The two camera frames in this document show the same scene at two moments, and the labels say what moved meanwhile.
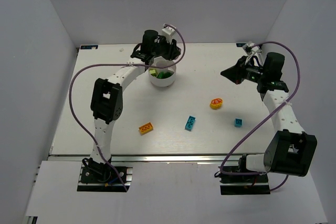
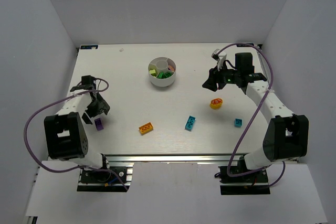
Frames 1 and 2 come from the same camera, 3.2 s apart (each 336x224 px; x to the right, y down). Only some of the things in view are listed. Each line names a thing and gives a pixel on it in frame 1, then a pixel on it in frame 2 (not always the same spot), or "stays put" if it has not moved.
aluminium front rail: [147, 158] stays put
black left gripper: [171, 51] to [97, 107]
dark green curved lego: [161, 75] stays put
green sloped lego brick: [167, 74] stays put
